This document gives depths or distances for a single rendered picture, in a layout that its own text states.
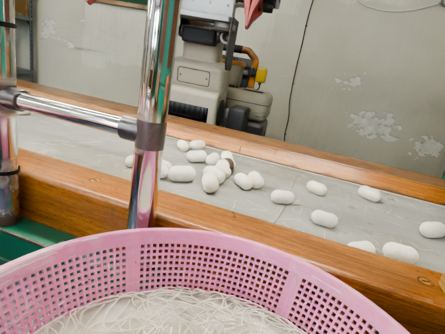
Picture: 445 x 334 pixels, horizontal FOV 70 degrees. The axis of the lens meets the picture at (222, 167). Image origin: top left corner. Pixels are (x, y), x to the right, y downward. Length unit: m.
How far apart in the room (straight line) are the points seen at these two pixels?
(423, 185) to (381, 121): 1.99
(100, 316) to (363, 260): 0.21
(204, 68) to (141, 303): 1.00
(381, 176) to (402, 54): 2.05
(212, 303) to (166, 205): 0.11
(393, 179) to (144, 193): 0.49
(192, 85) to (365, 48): 1.65
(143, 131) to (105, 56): 2.77
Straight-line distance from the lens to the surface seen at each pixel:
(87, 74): 3.11
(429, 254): 0.44
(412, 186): 0.65
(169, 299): 0.25
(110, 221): 0.32
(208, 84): 1.18
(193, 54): 1.22
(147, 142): 0.24
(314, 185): 0.49
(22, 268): 0.23
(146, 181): 0.25
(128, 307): 0.25
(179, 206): 0.31
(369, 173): 0.64
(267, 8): 0.89
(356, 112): 2.59
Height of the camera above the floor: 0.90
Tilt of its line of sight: 18 degrees down
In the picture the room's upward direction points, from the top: 10 degrees clockwise
